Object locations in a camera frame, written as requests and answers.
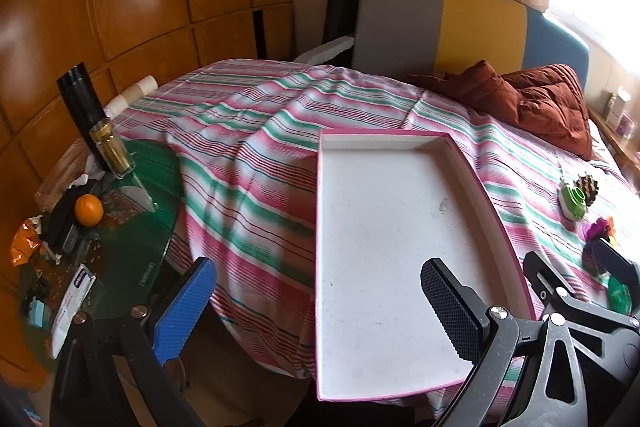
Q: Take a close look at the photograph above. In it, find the orange snack packet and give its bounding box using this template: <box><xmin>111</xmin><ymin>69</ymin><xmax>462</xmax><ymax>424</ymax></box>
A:
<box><xmin>10</xmin><ymin>217</ymin><xmax>43</xmax><ymax>267</ymax></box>

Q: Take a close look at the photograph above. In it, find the black pouch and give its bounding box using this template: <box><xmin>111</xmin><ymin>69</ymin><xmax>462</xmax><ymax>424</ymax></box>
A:
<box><xmin>42</xmin><ymin>187</ymin><xmax>108</xmax><ymax>253</ymax></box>

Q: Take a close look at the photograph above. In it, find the black bottle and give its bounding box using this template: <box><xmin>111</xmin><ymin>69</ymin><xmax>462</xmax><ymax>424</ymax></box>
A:
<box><xmin>56</xmin><ymin>64</ymin><xmax>113</xmax><ymax>172</ymax></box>

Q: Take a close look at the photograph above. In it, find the green glass round table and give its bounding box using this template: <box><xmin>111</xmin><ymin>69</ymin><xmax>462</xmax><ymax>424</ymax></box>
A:
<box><xmin>17</xmin><ymin>139</ymin><xmax>193</xmax><ymax>323</ymax></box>

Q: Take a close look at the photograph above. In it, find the glass jar with gold lid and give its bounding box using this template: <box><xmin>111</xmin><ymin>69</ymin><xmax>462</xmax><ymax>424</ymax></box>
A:
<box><xmin>89</xmin><ymin>118</ymin><xmax>137</xmax><ymax>180</ymax></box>

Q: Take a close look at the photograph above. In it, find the striped bedsheet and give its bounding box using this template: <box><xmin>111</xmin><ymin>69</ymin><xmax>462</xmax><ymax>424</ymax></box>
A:
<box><xmin>117</xmin><ymin>59</ymin><xmax>640</xmax><ymax>408</ymax></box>

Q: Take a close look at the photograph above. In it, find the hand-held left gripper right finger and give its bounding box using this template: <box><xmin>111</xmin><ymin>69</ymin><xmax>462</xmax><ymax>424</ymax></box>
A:
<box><xmin>421</xmin><ymin>257</ymin><xmax>588</xmax><ymax>427</ymax></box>

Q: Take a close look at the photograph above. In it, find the white tray with pink rim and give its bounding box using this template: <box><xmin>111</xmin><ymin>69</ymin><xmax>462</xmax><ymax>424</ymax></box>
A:
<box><xmin>314</xmin><ymin>128</ymin><xmax>537</xmax><ymax>404</ymax></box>

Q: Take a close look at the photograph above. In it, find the brown quilt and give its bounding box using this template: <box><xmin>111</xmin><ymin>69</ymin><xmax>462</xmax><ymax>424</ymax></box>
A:
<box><xmin>410</xmin><ymin>59</ymin><xmax>593</xmax><ymax>160</ymax></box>

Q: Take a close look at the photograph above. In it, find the white serrated plastic piece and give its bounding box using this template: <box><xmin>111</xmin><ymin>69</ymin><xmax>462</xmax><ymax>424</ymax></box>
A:
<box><xmin>294</xmin><ymin>36</ymin><xmax>355</xmax><ymax>65</ymax></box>

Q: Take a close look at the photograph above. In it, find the wooden bedside shelf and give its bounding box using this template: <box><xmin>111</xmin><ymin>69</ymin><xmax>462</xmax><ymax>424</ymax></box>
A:
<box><xmin>587</xmin><ymin>107</ymin><xmax>640</xmax><ymax>188</ymax></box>

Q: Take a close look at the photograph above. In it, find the white medicine box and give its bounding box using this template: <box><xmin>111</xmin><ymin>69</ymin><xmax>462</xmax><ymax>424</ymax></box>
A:
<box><xmin>50</xmin><ymin>263</ymin><xmax>97</xmax><ymax>358</ymax></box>

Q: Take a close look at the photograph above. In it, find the orange fruit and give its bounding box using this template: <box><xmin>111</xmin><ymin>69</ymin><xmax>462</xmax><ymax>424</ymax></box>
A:
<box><xmin>74</xmin><ymin>194</ymin><xmax>104</xmax><ymax>227</ymax></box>

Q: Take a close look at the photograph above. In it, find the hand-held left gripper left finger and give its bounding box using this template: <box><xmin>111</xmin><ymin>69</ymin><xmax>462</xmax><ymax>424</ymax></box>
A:
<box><xmin>50</xmin><ymin>257</ymin><xmax>218</xmax><ymax>427</ymax></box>

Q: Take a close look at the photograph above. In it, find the grey yellow blue headboard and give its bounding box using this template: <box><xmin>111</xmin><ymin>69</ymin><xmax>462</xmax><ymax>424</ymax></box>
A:
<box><xmin>352</xmin><ymin>0</ymin><xmax>591</xmax><ymax>80</ymax></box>

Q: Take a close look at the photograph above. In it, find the green plastic toy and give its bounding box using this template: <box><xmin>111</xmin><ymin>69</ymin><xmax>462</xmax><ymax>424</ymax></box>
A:
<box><xmin>559</xmin><ymin>183</ymin><xmax>588</xmax><ymax>223</ymax></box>

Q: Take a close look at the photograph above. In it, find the brown knobby ball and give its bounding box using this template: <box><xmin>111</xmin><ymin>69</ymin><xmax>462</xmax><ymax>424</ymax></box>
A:
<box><xmin>575</xmin><ymin>174</ymin><xmax>603</xmax><ymax>208</ymax></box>

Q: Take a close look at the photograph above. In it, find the purple plastic toy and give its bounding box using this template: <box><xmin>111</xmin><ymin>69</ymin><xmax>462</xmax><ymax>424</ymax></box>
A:
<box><xmin>585</xmin><ymin>217</ymin><xmax>617</xmax><ymax>243</ymax></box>

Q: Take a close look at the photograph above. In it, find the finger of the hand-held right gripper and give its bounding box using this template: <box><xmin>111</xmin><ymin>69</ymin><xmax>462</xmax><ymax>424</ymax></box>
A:
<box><xmin>523</xmin><ymin>251</ymin><xmax>640</xmax><ymax>358</ymax></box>
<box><xmin>590</xmin><ymin>238</ymin><xmax>640</xmax><ymax>291</ymax></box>

